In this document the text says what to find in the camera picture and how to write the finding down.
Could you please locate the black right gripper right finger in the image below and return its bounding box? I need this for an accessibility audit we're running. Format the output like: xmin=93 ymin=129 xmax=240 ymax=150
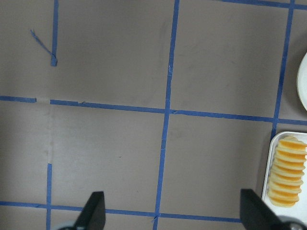
xmin=240 ymin=189 xmax=281 ymax=230

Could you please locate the white round plate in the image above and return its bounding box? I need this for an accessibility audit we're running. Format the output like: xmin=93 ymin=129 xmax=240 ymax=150
xmin=296 ymin=53 xmax=307 ymax=110

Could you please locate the sliced yellow bread loaf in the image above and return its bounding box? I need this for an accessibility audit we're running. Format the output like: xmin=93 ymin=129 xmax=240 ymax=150
xmin=267 ymin=136 xmax=307 ymax=208

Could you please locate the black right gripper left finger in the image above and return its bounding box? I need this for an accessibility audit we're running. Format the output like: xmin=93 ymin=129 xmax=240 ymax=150
xmin=73 ymin=191 xmax=106 ymax=230

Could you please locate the white rectangular tray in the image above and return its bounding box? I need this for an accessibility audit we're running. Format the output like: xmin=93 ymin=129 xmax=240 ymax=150
xmin=261 ymin=131 xmax=307 ymax=224

